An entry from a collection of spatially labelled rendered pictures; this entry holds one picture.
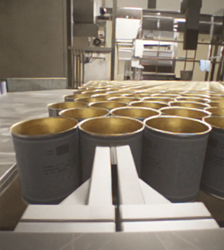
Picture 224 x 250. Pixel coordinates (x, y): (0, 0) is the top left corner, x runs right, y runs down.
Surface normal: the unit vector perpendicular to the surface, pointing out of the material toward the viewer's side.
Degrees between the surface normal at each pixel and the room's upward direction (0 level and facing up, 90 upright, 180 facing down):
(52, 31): 90
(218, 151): 91
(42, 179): 90
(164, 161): 91
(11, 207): 2
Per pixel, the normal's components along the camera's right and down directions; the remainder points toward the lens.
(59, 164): 0.63, 0.22
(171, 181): -0.25, 0.27
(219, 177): -0.73, 0.19
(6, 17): 0.04, 0.28
